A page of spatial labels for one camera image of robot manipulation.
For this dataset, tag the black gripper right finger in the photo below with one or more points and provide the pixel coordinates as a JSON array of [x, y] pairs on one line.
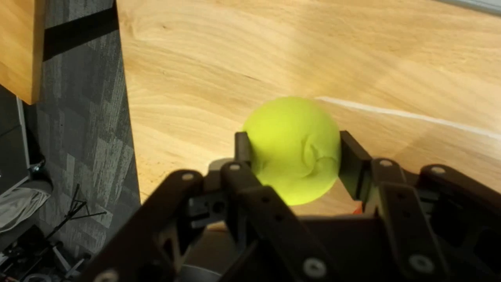
[[442, 226]]

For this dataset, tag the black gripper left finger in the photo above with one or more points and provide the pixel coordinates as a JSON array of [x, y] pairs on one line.
[[270, 242]]

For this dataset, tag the yellow green toy apple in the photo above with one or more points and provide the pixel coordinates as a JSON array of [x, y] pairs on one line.
[[295, 148]]

